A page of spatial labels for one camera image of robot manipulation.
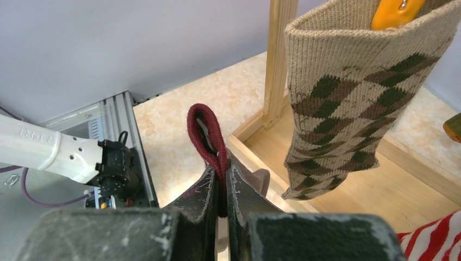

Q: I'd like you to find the wooden hanger rack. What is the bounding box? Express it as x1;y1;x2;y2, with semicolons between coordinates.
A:
239;1;460;232

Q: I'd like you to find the olive striped hanging sock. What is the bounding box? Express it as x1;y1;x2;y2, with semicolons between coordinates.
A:
443;113;461;143

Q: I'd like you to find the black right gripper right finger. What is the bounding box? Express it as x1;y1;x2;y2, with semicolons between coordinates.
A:
226;163;405;260

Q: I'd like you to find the red white striped sock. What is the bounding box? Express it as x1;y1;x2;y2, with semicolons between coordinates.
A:
397;210;460;261

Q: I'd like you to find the taupe sock maroon striped cuff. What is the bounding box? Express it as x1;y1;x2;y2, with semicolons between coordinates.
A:
186;103;271;217

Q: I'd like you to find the beige argyle sock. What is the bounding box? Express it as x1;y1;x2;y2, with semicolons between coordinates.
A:
282;1;460;200

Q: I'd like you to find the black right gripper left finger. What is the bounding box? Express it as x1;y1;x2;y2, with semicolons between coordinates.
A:
17;167;217;260

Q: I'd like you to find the orange clip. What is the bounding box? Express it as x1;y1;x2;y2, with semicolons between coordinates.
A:
371;0;425;30

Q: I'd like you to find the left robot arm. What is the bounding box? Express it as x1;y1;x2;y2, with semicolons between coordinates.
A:
1;115;141;198

